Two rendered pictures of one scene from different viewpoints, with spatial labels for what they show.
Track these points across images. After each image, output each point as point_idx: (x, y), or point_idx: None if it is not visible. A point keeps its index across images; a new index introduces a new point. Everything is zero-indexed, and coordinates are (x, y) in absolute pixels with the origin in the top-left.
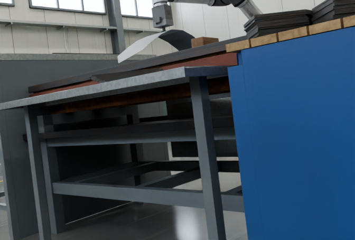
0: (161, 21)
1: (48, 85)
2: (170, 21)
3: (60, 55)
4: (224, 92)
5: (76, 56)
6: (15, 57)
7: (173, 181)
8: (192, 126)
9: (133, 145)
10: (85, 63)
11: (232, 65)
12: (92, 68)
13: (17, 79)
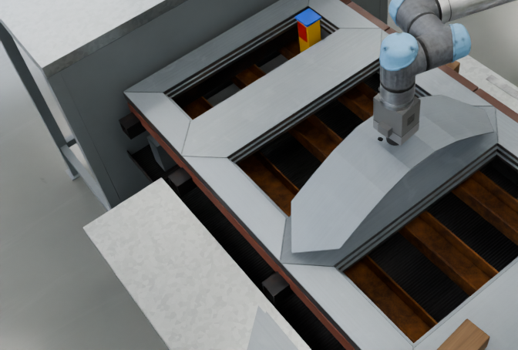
0: (391, 134)
1: (162, 137)
2: (412, 132)
3: None
4: (496, 227)
5: None
6: (88, 49)
7: None
8: None
9: None
10: None
11: None
12: None
13: (101, 81)
